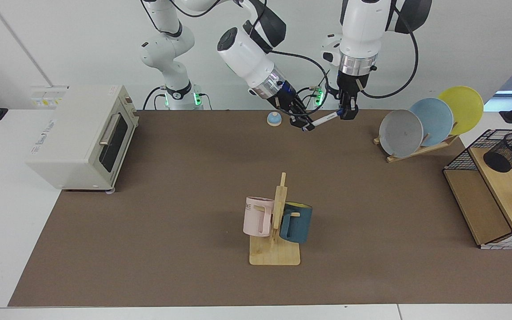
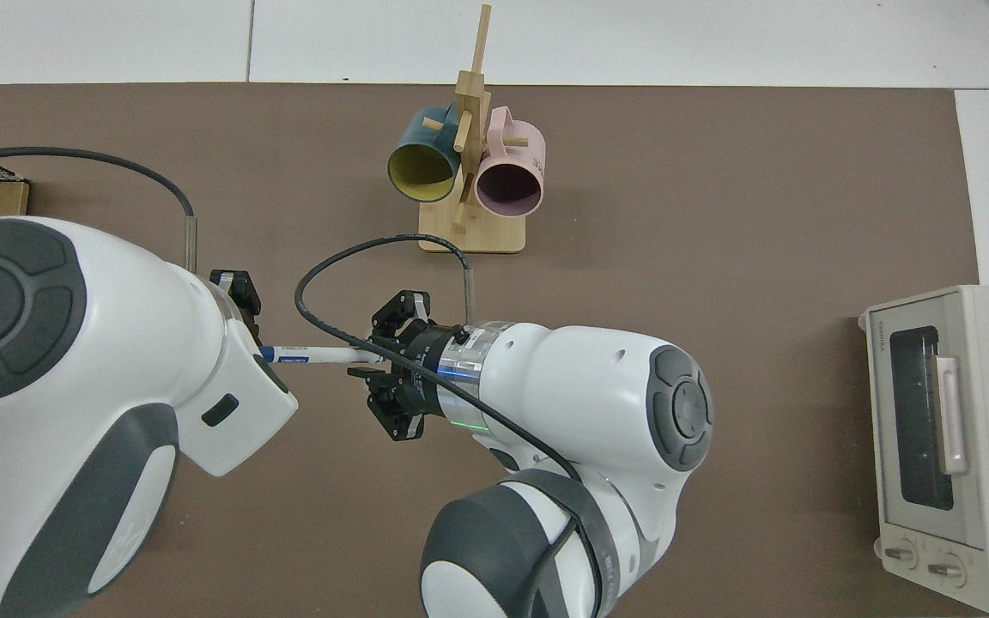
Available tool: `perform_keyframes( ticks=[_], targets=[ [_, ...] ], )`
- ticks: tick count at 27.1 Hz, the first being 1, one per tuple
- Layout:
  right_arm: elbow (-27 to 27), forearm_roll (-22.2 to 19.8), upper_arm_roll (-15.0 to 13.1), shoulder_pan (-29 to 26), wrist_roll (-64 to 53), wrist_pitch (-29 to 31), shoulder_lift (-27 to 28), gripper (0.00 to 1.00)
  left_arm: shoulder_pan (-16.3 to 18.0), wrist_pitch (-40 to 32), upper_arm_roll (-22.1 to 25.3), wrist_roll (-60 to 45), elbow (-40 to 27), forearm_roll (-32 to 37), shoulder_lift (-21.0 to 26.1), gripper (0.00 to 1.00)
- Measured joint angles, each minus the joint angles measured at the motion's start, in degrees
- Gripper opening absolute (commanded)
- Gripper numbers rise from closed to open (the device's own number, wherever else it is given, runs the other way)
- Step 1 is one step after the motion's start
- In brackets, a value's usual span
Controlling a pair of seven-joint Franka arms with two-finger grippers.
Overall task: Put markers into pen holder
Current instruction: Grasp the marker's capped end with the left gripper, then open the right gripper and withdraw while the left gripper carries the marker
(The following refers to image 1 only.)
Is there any yellow plate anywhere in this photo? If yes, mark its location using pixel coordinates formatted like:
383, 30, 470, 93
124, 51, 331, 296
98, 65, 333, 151
437, 86, 484, 136

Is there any brown table cloth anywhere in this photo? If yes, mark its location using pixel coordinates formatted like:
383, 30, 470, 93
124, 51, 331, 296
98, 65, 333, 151
8, 109, 512, 307

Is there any light blue plate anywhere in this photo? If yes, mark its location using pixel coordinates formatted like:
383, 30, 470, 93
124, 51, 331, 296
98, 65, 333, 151
409, 98, 454, 147

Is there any pale toaster oven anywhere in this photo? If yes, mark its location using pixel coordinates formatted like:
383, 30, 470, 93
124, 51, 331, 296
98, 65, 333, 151
26, 85, 140, 192

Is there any wooden plate rack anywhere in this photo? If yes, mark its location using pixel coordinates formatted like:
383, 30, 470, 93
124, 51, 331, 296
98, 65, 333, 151
373, 133, 460, 164

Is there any dark teal mug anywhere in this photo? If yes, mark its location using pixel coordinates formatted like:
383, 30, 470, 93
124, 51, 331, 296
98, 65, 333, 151
279, 202, 313, 244

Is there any pink mug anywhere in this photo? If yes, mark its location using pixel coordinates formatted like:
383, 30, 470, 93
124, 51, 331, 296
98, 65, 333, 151
243, 196, 275, 238

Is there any black mesh pen holder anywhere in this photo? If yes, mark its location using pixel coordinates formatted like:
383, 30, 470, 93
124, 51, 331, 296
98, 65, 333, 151
483, 132, 512, 173

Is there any white marker with blue cap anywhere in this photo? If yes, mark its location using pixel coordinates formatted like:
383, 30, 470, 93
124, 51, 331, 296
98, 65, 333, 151
303, 111, 341, 131

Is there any grey plate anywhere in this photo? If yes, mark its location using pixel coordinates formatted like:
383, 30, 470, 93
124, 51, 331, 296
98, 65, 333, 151
379, 109, 424, 158

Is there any black base cable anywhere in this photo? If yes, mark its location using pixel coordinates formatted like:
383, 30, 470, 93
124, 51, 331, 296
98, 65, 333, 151
144, 87, 168, 111
295, 84, 328, 111

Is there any wooden cup stand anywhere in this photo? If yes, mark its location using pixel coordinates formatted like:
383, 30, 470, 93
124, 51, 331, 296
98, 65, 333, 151
249, 172, 301, 266

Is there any wire basket with wooden floor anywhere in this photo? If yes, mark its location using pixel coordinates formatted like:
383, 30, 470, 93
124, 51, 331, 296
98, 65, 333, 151
443, 129, 512, 250

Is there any white wall socket strip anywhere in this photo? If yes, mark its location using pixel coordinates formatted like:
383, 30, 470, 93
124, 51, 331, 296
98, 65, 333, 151
31, 85, 69, 109

